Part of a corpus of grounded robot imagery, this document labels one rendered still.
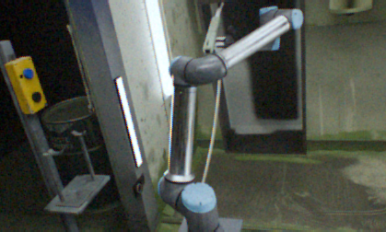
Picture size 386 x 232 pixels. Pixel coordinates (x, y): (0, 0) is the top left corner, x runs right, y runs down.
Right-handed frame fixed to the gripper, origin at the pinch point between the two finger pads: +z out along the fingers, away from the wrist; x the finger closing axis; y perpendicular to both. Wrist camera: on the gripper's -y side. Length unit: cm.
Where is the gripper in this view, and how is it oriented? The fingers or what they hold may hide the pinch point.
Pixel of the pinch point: (210, 42)
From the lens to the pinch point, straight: 199.6
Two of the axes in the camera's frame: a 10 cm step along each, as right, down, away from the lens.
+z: -9.6, 0.0, 2.8
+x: 1.8, -7.5, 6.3
